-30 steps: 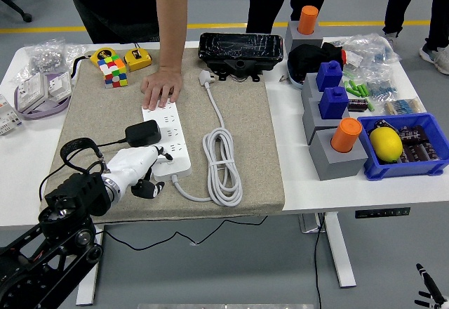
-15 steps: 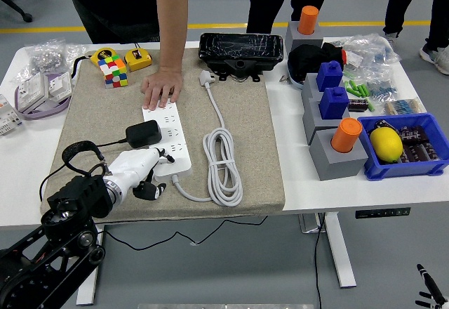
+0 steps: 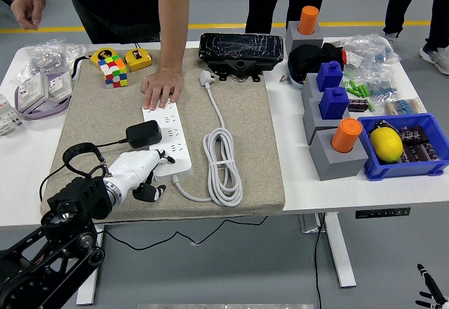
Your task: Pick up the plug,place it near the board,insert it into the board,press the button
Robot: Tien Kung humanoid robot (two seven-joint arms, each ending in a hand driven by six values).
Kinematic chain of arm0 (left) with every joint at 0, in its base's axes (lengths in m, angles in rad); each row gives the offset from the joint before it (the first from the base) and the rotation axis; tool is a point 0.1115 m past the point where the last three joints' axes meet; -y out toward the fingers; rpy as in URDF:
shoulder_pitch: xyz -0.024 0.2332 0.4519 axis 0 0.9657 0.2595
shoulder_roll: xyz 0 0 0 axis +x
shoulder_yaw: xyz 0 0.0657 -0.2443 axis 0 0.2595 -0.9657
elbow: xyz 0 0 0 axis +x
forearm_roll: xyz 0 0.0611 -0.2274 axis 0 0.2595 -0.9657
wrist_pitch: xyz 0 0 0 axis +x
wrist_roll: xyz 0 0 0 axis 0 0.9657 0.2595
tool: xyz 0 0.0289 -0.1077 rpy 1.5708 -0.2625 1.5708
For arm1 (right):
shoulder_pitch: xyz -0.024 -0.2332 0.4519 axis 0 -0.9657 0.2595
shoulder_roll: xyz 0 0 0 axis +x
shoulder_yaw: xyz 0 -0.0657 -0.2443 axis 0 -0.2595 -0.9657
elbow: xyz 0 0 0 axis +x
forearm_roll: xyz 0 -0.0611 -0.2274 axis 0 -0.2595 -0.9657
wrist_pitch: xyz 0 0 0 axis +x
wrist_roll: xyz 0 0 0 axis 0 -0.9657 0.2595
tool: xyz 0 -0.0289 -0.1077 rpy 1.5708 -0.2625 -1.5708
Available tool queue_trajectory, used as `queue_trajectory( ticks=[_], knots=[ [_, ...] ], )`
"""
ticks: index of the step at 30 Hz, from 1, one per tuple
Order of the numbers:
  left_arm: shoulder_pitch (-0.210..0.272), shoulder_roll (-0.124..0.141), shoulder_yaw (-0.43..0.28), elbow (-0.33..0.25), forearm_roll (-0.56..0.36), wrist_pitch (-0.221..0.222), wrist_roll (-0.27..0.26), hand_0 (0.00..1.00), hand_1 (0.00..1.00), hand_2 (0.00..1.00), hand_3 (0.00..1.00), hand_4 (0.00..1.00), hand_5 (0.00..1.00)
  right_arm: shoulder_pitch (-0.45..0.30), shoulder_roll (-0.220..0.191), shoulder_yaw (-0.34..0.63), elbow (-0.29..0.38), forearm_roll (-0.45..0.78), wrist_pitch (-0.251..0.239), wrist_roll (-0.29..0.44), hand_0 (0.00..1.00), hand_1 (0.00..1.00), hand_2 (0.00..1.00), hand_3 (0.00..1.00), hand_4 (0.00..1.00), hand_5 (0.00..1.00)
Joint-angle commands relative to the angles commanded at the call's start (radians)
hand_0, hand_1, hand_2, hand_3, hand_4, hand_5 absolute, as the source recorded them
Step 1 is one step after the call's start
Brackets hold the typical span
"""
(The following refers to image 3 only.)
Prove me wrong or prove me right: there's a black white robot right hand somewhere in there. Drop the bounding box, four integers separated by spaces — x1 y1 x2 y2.
415 263 449 309

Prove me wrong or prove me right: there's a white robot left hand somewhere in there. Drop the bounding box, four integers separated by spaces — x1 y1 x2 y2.
105 148 176 204

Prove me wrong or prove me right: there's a person's left hand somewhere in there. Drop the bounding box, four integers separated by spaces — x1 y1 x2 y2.
140 67 184 110

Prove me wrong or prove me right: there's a person's right hand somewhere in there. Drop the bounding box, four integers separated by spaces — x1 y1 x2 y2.
10 0 47 32

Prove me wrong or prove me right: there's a white power strip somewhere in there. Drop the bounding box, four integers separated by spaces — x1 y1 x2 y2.
142 102 193 178

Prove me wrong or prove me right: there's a black plug adapter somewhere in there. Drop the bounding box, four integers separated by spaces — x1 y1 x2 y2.
125 119 163 149

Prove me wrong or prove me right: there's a small yellow tape measure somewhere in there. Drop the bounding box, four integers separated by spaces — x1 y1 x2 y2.
120 40 153 72

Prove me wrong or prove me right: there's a scrambled colour puzzle cube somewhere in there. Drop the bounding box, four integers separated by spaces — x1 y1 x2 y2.
97 55 130 88

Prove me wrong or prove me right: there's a clear bag of metal parts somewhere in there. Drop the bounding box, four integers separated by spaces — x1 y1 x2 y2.
10 37 87 85

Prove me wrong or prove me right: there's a round yellow tape measure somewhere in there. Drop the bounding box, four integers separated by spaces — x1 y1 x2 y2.
71 46 119 79

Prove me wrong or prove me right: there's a white socket box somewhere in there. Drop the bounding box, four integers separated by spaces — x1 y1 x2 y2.
17 73 48 112
47 72 73 99

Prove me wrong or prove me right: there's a black device in plastic wrap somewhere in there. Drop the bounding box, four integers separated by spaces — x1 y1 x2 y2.
198 32 284 82

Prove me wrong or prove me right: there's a black table control panel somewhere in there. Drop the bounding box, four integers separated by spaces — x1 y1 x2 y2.
354 206 411 219

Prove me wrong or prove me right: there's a white table leg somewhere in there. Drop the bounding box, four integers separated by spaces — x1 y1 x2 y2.
76 224 105 306
322 213 358 288

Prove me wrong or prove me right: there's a grey-brown mat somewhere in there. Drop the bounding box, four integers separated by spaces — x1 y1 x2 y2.
40 47 286 225

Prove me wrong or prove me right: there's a purple tray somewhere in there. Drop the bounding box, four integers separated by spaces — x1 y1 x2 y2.
13 71 73 119

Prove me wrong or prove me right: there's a white circuit breaker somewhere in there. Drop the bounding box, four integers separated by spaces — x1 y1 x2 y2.
0 93 24 136

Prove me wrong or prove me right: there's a blue plastic bin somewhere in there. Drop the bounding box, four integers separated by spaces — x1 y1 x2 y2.
356 112 449 181

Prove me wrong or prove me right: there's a white bowl with blue rim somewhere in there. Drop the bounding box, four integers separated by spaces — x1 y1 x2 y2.
286 66 305 91

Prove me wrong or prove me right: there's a dark brown capacitor pack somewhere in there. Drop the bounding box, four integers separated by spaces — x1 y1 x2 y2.
398 125 441 163

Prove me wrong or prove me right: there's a grey square block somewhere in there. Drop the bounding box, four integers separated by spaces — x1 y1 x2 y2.
284 20 323 53
302 96 351 145
300 72 347 103
308 129 369 182

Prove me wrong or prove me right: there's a black cloth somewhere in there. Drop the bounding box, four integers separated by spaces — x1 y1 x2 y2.
287 41 348 85

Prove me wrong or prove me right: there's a yellow lemon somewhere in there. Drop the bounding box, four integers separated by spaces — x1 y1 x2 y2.
369 127 403 164

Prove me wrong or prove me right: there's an orange cylinder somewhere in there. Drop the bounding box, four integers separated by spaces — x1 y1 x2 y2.
297 5 319 36
330 117 363 154

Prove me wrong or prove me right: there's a blue block with knob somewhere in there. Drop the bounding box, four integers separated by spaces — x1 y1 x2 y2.
315 60 343 92
318 86 350 119

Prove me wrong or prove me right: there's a small black clip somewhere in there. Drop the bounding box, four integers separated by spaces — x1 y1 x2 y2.
373 119 399 134

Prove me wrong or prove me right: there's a clear bag of taped resistors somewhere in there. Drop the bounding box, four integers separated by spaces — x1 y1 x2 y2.
382 97 427 117

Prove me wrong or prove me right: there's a small white carton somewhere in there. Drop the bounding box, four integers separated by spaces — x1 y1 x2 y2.
345 51 364 67

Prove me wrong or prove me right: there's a clear bag of blue resistors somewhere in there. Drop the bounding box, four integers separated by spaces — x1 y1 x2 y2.
361 66 399 101

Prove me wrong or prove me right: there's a large clear bag of resistors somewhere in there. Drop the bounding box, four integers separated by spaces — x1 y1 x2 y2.
342 33 401 74

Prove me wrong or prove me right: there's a thin black plug cord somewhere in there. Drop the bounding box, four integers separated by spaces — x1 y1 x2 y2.
38 138 269 251

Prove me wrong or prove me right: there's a white power strip cord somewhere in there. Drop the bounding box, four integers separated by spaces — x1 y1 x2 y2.
170 70 243 207

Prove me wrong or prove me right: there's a black hanging cable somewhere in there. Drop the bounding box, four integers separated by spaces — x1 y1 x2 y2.
313 213 326 309

